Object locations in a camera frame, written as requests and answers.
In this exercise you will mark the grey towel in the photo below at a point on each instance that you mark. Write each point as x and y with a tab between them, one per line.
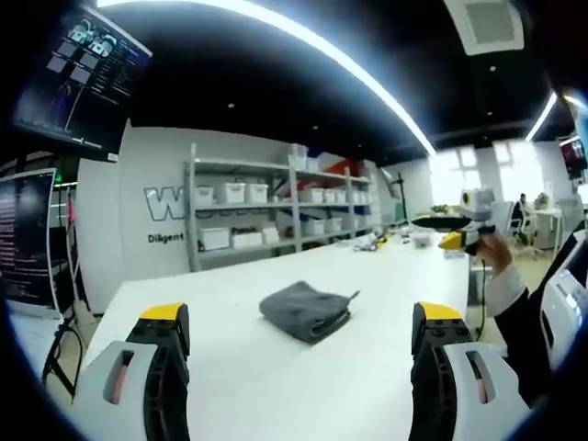
307	310

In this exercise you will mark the person's right hand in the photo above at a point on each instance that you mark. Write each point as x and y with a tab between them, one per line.
496	250

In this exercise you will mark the white office chair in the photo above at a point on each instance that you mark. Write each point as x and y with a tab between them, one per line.
514	225

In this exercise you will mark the black tripod stand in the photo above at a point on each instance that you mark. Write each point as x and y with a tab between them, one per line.
403	202

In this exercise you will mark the clutter of tools on table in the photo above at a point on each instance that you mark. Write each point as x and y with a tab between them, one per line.
372	242

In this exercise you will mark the short ceiling light strip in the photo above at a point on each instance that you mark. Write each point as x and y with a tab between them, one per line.
541	117

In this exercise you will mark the row of white storage bins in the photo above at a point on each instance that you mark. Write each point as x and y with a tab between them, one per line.
280	211

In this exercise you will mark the grey metal shelving unit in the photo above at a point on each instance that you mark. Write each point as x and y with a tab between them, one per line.
280	206

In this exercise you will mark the ceiling air conditioner vent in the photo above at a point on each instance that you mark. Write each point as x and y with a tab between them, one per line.
489	23

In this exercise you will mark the computer monitor on stand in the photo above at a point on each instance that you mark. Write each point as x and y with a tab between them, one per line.
28	239

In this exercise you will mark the long ceiling light strip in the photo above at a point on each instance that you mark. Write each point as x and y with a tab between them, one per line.
294	41

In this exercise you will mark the small wall screen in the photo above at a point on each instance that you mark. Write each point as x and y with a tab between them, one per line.
573	154

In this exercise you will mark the wall-mounted monitor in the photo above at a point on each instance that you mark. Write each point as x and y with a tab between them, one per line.
75	75

